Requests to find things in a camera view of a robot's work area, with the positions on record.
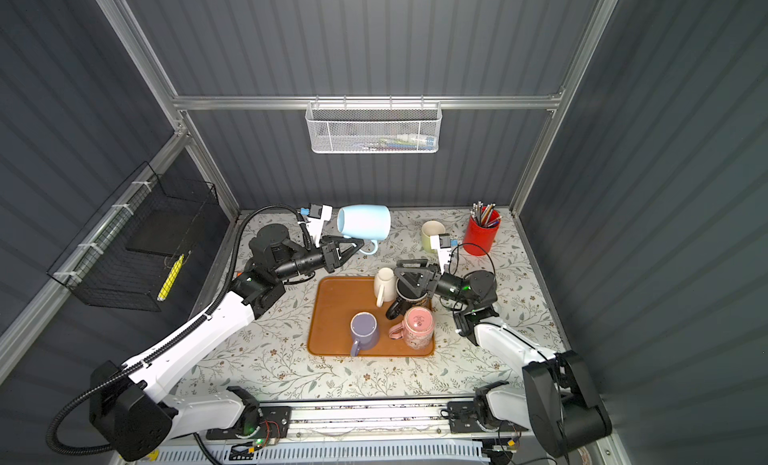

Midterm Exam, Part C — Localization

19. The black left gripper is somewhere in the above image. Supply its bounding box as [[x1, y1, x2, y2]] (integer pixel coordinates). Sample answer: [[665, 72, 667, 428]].
[[272, 234, 361, 286]]

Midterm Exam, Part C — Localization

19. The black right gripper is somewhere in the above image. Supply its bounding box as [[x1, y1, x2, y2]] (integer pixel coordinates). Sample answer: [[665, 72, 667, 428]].
[[396, 261, 472, 311]]

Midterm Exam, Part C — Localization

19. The light blue mug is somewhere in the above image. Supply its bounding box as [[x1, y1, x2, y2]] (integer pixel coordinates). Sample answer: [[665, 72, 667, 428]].
[[337, 204, 391, 255]]

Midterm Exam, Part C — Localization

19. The light green mug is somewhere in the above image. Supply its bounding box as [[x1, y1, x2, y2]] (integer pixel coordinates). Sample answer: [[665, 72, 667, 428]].
[[421, 220, 446, 253]]

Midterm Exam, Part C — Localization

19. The orange plastic tray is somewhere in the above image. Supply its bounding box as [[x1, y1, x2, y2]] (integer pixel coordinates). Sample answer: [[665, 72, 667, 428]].
[[307, 276, 436, 358]]

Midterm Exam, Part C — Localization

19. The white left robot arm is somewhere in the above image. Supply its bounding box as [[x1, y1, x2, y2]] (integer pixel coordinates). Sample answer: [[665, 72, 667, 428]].
[[46, 204, 364, 461]]

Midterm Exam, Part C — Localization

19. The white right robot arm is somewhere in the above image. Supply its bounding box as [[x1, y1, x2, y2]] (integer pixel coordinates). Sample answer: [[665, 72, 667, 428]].
[[394, 259, 613, 458]]

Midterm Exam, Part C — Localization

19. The black patterned mug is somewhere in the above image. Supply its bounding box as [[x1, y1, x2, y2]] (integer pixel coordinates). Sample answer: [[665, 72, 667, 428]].
[[385, 295, 432, 320]]

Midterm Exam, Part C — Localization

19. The white mug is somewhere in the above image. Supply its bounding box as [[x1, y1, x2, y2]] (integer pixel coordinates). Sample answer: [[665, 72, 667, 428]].
[[374, 267, 398, 308]]

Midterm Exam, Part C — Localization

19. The pink patterned mug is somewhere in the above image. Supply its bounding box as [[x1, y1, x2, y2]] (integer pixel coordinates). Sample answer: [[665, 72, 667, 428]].
[[388, 307, 435, 350]]

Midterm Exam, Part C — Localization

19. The purple mug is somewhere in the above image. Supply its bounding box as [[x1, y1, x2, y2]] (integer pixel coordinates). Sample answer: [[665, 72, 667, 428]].
[[350, 312, 380, 357]]

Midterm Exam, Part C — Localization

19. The red pen holder cup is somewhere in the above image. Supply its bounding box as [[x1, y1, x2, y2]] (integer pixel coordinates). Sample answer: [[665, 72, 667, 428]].
[[463, 210, 501, 256]]

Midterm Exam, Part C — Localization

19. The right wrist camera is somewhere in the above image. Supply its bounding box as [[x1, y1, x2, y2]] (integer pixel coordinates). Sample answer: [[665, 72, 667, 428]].
[[429, 233, 458, 273]]

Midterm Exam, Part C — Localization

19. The white wire mesh basket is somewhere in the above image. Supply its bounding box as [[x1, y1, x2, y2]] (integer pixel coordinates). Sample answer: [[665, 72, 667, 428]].
[[305, 99, 443, 154]]

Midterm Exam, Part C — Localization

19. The black wire wall basket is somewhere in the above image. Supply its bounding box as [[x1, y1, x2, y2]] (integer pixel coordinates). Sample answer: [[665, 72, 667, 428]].
[[48, 167, 219, 312]]

